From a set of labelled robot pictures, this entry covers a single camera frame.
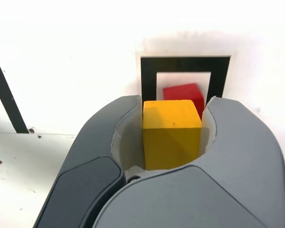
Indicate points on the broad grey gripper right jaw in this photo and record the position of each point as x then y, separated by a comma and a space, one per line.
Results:
216, 190

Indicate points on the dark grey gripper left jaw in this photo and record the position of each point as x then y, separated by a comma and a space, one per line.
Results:
85, 166

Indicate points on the yellow cube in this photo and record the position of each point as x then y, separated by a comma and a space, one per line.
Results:
171, 142

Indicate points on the red cube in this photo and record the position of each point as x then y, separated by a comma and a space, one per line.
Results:
180, 92

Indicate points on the black tape square outline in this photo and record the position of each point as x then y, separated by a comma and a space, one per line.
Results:
180, 64

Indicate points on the black tape strip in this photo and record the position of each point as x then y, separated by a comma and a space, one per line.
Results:
5, 95

